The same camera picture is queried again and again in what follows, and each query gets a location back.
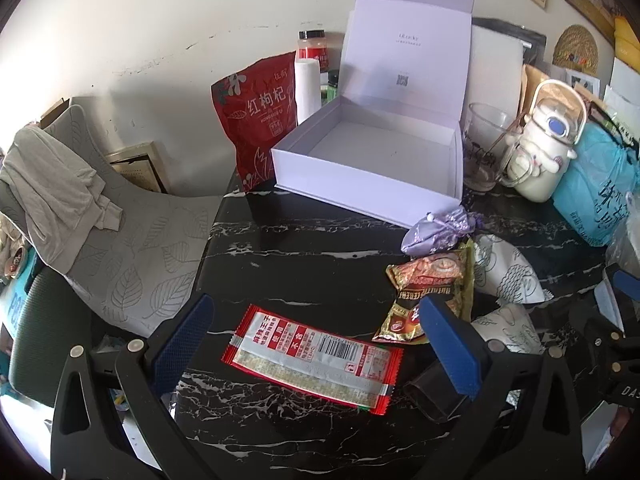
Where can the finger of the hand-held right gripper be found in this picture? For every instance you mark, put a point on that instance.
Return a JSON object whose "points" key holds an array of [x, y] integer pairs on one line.
{"points": [[625, 282], [602, 345]]}

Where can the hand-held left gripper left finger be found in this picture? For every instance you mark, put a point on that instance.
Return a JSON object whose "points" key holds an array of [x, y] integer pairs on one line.
{"points": [[185, 340]]}

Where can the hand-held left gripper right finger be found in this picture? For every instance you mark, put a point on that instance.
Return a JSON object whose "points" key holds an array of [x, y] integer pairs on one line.
{"points": [[450, 345]]}

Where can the small black plastic holder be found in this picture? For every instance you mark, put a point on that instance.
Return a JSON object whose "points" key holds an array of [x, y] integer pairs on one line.
{"points": [[430, 390]]}

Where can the white patterned packet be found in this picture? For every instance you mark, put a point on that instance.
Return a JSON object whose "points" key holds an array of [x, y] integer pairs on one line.
{"points": [[510, 270], [515, 327]]}

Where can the gold green sachet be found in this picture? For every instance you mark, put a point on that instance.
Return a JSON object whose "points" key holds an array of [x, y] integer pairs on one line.
{"points": [[467, 275]]}

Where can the orange red coffee sachet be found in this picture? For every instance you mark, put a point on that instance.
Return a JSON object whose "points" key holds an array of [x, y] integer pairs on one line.
{"points": [[430, 267]]}

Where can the red white snack packet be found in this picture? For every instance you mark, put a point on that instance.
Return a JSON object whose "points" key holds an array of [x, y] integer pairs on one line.
{"points": [[310, 360]]}

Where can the black polka dot scrunchie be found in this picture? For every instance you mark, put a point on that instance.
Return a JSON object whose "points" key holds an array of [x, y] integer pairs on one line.
{"points": [[472, 215]]}

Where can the white gift box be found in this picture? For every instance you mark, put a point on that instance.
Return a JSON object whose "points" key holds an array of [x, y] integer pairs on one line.
{"points": [[380, 145]]}

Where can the clear plastic bag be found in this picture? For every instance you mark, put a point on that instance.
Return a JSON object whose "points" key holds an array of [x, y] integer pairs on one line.
{"points": [[627, 245]]}

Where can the grey leaf-patterned chair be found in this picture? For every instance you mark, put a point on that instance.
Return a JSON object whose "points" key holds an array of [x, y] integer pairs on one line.
{"points": [[145, 260]]}

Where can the teal plastic bag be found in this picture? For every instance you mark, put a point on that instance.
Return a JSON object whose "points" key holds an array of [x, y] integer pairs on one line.
{"points": [[590, 185]]}

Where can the dark green office chair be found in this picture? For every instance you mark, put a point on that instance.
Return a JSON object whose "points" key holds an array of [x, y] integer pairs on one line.
{"points": [[45, 340]]}

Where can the white kettle-shaped water bottle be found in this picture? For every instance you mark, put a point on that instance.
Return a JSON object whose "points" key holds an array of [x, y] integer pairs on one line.
{"points": [[537, 170]]}

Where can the black band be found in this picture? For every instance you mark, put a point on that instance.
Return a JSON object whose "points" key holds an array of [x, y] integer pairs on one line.
{"points": [[614, 122]]}

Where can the beige framed panel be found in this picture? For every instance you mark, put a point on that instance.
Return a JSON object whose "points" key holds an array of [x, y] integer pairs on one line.
{"points": [[135, 170]]}

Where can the wooden stirring stick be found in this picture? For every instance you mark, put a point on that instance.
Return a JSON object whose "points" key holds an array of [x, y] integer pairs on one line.
{"points": [[505, 135]]}

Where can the white printed paper sheet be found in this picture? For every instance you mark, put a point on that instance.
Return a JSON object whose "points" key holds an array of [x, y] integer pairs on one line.
{"points": [[622, 90]]}

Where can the beige grey garment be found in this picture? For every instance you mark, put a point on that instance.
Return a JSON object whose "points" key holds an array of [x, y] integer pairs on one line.
{"points": [[50, 185]]}

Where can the printed paper leaflets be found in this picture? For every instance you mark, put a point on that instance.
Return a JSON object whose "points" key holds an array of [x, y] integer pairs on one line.
{"points": [[580, 80]]}

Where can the brown paper bag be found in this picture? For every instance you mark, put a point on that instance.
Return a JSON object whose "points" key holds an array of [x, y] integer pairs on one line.
{"points": [[532, 90]]}

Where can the glass mug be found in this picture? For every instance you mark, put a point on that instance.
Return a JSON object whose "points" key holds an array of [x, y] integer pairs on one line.
{"points": [[480, 125]]}

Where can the red goji berry bag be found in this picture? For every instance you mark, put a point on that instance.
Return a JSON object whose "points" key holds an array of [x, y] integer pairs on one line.
{"points": [[255, 115]]}

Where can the yellow envelope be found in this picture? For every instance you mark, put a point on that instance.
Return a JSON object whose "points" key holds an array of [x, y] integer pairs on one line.
{"points": [[627, 40]]}

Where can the woven straw hat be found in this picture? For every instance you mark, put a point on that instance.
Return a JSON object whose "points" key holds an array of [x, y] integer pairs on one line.
{"points": [[575, 45]]}

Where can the white foam board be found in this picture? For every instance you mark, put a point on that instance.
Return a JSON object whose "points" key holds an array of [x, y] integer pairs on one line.
{"points": [[495, 70]]}

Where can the cardboard box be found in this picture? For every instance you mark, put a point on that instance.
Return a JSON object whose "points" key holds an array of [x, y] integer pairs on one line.
{"points": [[55, 112]]}

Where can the white paper roll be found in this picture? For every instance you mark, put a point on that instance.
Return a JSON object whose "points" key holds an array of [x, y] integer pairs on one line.
{"points": [[307, 90]]}

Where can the green bottle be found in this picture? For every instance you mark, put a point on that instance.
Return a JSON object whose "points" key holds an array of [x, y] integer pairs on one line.
{"points": [[331, 92]]}

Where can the gold framed picture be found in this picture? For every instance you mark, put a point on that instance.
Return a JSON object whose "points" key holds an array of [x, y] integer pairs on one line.
{"points": [[595, 0]]}

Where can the red seasoning jar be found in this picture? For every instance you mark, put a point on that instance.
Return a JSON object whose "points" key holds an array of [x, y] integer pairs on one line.
{"points": [[312, 50]]}

